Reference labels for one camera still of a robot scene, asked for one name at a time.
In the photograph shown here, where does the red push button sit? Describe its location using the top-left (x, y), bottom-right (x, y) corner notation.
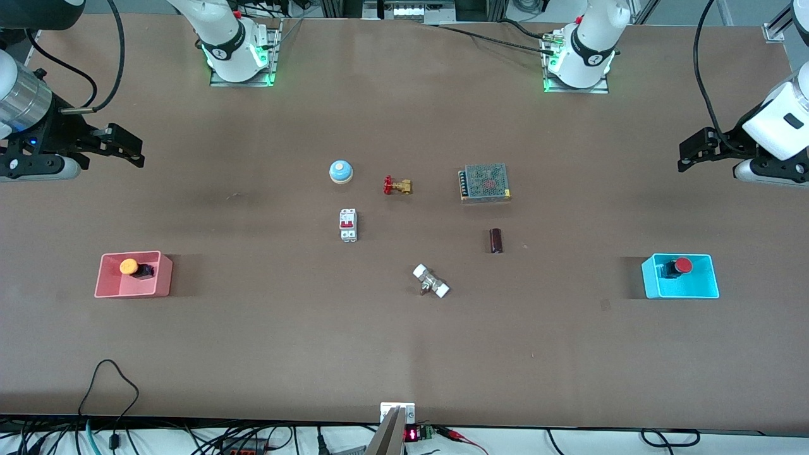
top-left (659, 257), bottom-right (694, 279)

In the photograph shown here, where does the yellow push button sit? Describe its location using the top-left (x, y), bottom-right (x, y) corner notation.
top-left (119, 258), bottom-right (155, 281)

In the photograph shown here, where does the cyan plastic bin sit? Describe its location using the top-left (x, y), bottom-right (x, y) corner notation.
top-left (642, 253), bottom-right (721, 300)

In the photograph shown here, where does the pink plastic bin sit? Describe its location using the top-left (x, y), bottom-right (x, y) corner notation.
top-left (94, 251), bottom-right (173, 298)

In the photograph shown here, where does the metal mesh power supply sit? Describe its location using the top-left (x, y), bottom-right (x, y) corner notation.
top-left (459, 163), bottom-right (512, 203)

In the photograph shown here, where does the metal fitting with white ends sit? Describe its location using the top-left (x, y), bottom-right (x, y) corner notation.
top-left (413, 264), bottom-right (451, 299)

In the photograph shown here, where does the black power strip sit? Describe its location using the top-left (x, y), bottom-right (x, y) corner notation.
top-left (215, 439), bottom-right (269, 455)

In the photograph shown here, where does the grey metal bar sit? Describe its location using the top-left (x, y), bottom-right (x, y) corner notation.
top-left (365, 406), bottom-right (406, 455)

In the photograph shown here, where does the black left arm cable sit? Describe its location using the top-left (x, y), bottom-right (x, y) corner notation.
top-left (693, 0), bottom-right (740, 155)

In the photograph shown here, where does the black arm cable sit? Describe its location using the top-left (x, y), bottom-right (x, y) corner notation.
top-left (693, 0), bottom-right (740, 155)
top-left (25, 0), bottom-right (126, 114)

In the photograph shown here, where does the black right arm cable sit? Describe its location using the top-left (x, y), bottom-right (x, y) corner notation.
top-left (25, 0), bottom-right (126, 114)

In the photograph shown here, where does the aluminium profile rail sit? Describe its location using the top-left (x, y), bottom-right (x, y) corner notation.
top-left (762, 3), bottom-right (798, 44)

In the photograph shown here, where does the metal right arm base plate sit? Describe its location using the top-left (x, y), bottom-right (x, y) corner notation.
top-left (210, 19), bottom-right (283, 88)

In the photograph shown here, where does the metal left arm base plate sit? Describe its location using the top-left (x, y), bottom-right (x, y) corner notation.
top-left (544, 32), bottom-right (609, 94)

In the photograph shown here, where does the short black table cable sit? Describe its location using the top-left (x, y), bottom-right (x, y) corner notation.
top-left (498, 18), bottom-right (554, 42)

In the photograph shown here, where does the long black table cable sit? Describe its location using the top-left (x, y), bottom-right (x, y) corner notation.
top-left (435, 24), bottom-right (556, 54)

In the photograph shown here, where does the black looped cable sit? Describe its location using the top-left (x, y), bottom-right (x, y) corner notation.
top-left (77, 359), bottom-right (141, 451)

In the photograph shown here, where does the black coiled cable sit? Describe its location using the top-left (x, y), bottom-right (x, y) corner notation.
top-left (640, 428), bottom-right (701, 448)

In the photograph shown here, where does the metal frame with white light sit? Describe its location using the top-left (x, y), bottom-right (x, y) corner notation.
top-left (362, 0), bottom-right (457, 25)

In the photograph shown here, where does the white mounting bracket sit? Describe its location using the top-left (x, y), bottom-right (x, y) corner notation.
top-left (380, 403), bottom-right (416, 424)

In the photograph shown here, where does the red clip wire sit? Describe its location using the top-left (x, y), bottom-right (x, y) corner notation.
top-left (442, 428), bottom-right (489, 455)

